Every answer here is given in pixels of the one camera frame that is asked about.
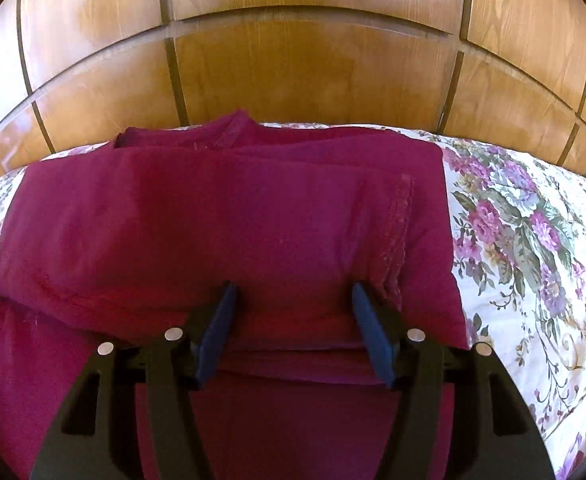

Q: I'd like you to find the floral bedspread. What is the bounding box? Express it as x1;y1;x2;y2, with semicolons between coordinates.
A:
0;122;586;480

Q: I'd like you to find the dark red lace-trimmed top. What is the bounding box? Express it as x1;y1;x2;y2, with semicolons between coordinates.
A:
0;108;471;480

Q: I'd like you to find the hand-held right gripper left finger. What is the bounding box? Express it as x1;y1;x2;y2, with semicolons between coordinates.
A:
30;280;239;480

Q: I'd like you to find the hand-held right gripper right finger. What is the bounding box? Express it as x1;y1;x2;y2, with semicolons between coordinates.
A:
350;282;556;480

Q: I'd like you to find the wooden panelled headboard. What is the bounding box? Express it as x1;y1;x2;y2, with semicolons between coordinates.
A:
0;0;586;188

